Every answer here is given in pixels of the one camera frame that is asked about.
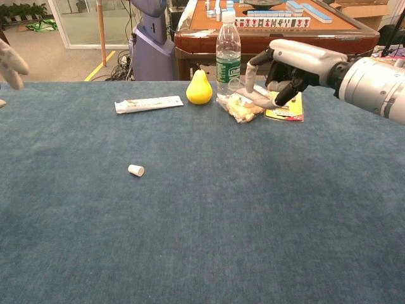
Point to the white framed glass partition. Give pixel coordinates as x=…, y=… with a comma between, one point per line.
x=63, y=31

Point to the white toothpaste tube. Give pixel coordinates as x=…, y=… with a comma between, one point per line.
x=148, y=104

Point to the upright mahjong tile row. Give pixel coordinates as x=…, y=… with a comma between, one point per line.
x=272, y=22

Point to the scattered standing mahjong tiles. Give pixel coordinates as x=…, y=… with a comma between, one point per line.
x=216, y=9

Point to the potted green plants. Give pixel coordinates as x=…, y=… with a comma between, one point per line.
x=22, y=10

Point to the yellow pear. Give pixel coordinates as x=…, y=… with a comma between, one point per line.
x=199, y=92

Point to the brown mahjong table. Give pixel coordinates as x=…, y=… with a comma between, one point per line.
x=221, y=41

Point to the blue mahjong tile stack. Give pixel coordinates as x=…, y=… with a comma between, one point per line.
x=295, y=7

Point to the short blue mahjong tile row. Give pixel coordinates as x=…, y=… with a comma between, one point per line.
x=269, y=13

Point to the clear glass test tube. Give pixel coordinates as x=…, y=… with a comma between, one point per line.
x=242, y=90

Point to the green bag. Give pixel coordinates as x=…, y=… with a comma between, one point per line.
x=41, y=26

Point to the blue table mat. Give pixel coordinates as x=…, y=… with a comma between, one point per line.
x=190, y=237

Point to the long diagonal blue tile row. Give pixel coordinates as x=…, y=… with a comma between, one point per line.
x=318, y=12

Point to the clear water bottle green label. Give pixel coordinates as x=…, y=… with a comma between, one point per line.
x=228, y=47

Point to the wooden pole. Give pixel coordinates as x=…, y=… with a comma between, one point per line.
x=101, y=31

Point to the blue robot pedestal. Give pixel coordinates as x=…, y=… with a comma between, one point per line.
x=152, y=57

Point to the razor in yellow blister pack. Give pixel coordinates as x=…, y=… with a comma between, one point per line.
x=288, y=114

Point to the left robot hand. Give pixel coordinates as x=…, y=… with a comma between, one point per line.
x=12, y=66

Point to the cardboard box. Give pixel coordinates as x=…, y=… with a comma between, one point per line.
x=373, y=16

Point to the black tripod stand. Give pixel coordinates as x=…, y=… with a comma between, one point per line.
x=392, y=35

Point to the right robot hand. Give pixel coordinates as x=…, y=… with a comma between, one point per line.
x=303, y=60

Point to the white plastic sheet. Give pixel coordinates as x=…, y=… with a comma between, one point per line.
x=186, y=16

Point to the white rubber stopper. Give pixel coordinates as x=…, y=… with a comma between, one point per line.
x=136, y=170

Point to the bagged bread snack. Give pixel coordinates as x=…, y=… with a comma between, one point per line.
x=240, y=111

